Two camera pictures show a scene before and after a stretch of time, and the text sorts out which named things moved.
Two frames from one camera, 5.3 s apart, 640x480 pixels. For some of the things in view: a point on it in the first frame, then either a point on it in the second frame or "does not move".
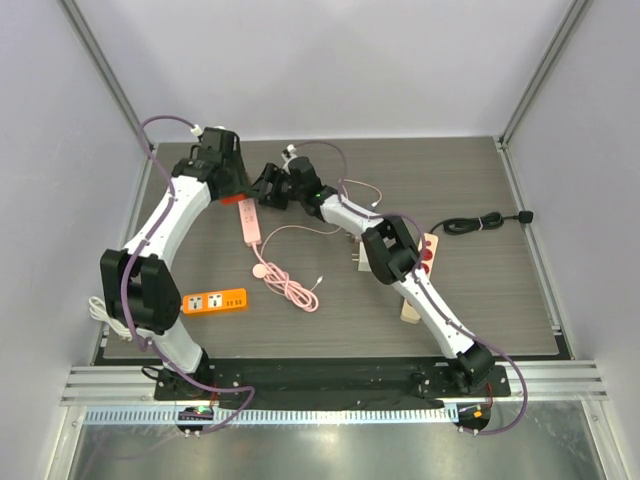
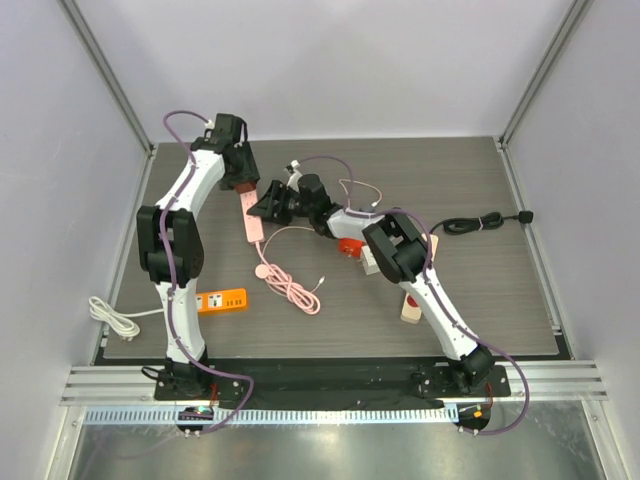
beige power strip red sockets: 427,246 does not move
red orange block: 232,200 to 350,247
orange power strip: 214,301 does not move
